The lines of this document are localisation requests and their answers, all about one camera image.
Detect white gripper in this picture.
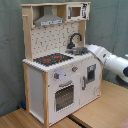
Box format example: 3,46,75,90
86,45,108,63

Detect white toy microwave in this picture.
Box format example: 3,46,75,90
67,4,89,21

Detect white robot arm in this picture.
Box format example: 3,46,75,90
87,45,128,83

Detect wooden toy kitchen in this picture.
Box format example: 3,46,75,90
22,2,102,127

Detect white cabinet door with dispenser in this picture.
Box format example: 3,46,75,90
80,57,101,106

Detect grey toy sink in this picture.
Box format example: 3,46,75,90
65,47,91,56

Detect grey backdrop curtain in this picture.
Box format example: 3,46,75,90
0,0,128,117

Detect right red stove knob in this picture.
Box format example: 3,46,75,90
72,67,78,72

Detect red stove knob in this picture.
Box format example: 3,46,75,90
54,73,60,79
72,67,78,72

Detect black toy faucet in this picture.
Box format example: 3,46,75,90
67,33,83,49

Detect black stovetop red burners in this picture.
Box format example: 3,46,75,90
34,53,70,66

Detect left red stove knob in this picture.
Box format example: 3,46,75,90
54,73,60,79

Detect white oven door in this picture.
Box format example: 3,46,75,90
49,78,79,124

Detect grey range hood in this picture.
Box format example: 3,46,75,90
34,6,64,27

